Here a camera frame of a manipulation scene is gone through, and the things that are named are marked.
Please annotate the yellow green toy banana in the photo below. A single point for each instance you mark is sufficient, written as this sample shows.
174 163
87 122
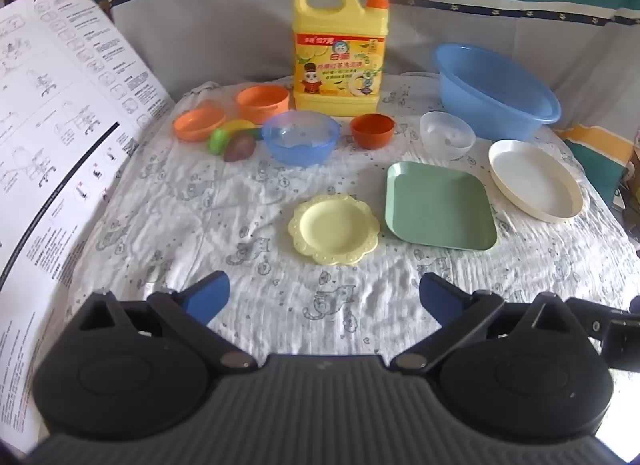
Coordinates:
218 140

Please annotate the blue plastic basin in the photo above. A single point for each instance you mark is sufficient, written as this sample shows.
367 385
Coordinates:
500 105

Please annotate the orange shallow dish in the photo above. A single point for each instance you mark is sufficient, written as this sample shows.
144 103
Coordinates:
200 122

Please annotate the green square plate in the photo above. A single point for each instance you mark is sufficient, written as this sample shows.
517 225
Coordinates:
440 205

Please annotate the white instruction sheet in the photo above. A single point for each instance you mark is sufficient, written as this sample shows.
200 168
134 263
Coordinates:
60 120

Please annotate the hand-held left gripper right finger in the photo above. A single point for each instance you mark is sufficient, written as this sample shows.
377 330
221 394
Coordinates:
440 297

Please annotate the small dark orange bowl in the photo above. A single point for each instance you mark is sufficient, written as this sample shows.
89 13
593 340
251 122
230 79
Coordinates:
372 137

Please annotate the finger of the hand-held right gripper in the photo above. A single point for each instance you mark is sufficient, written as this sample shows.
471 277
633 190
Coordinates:
620 340

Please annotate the brown toy vegetable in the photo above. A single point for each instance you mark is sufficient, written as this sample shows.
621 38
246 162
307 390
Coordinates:
239 149

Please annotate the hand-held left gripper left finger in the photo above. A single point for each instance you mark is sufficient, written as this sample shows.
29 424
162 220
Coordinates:
207 295

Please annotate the blue translucent bowl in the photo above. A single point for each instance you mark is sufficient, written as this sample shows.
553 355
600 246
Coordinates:
300 150

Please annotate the clear plastic bowl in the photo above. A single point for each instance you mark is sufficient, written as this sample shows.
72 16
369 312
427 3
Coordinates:
445 140

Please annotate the yellow scalloped plate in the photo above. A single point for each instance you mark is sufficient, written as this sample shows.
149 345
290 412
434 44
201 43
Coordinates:
332 227

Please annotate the yellow dish soap pump bottle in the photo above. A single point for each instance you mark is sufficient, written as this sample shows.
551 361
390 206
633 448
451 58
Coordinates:
340 45

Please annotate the teal grey striped quilt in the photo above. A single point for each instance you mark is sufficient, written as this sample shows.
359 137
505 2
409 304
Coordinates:
200 45

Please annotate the white oval plate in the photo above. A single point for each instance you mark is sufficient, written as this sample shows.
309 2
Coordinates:
535 180

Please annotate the white printed bed sheet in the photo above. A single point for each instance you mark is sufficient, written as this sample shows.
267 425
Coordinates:
200 225

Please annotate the orange cup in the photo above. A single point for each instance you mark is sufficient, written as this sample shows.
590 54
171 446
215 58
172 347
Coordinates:
260 105

